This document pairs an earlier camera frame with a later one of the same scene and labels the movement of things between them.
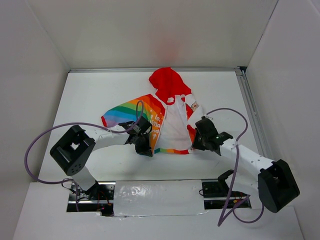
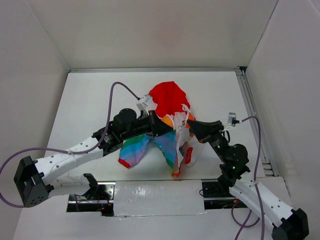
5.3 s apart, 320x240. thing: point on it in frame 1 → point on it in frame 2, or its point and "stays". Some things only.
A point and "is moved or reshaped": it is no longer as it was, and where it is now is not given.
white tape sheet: (158, 197) stays
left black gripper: (145, 150) → (159, 126)
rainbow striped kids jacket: (173, 128) is moved or reshaped
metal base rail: (82, 197) stays
